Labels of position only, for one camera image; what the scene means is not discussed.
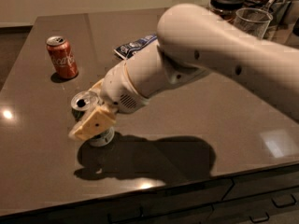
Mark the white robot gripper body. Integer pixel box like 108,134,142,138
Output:
100,62,150,114

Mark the glass jar with black lid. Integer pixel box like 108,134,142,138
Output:
208,0,245,23

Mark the white-green 7up can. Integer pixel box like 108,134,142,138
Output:
69,91,116,147

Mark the red Coca-Cola can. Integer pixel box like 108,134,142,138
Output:
46,35,78,79

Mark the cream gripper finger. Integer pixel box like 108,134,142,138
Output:
68,105,116,141
90,79,104,94

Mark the dark drawer cabinet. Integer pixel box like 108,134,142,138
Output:
0,164,299,224

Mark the blue-white snack bag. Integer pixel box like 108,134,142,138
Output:
114,34,157,60

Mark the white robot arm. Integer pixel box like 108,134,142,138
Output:
69,4,299,141

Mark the clear plastic cup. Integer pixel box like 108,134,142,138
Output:
234,7,273,39

